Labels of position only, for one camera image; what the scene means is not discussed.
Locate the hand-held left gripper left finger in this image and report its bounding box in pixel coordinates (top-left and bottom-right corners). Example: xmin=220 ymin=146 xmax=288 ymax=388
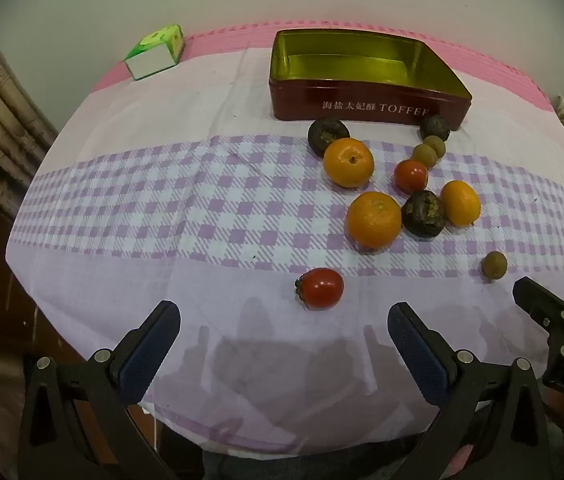
xmin=17 ymin=300 xmax=183 ymax=480

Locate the orange mandarin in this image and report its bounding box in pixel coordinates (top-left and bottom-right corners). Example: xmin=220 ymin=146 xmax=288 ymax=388
xmin=345 ymin=191 xmax=403 ymax=250
xmin=323 ymin=137 xmax=375 ymax=189
xmin=440 ymin=180 xmax=482 ymax=227

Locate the red cherry tomato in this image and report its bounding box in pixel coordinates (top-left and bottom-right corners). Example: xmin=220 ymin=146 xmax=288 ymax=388
xmin=294 ymin=267 xmax=345 ymax=310
xmin=393 ymin=159 xmax=429 ymax=194

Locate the dark red rectangular tin box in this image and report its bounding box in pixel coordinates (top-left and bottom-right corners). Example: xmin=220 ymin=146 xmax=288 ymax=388
xmin=268 ymin=28 xmax=473 ymax=132

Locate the dark wrinkled round fruit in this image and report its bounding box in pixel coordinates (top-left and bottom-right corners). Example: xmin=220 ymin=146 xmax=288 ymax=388
xmin=401 ymin=190 xmax=446 ymax=239
xmin=420 ymin=114 xmax=451 ymax=142
xmin=307 ymin=117 xmax=351 ymax=157

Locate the pink purple checked cloth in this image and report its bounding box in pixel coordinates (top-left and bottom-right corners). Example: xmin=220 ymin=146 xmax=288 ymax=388
xmin=4 ymin=20 xmax=564 ymax=457

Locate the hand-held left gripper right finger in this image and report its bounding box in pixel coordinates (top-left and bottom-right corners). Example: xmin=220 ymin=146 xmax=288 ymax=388
xmin=387 ymin=301 xmax=553 ymax=480

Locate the green white tissue pack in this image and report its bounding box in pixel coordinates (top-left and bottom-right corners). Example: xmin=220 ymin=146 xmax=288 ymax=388
xmin=123 ymin=23 xmax=185 ymax=81

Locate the brown longan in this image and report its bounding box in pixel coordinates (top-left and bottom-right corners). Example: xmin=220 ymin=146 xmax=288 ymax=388
xmin=412 ymin=143 xmax=438 ymax=169
xmin=480 ymin=251 xmax=508 ymax=281
xmin=422 ymin=135 xmax=447 ymax=158

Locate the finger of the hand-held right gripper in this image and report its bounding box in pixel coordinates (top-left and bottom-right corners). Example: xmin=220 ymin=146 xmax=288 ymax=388
xmin=512 ymin=276 xmax=564 ymax=342

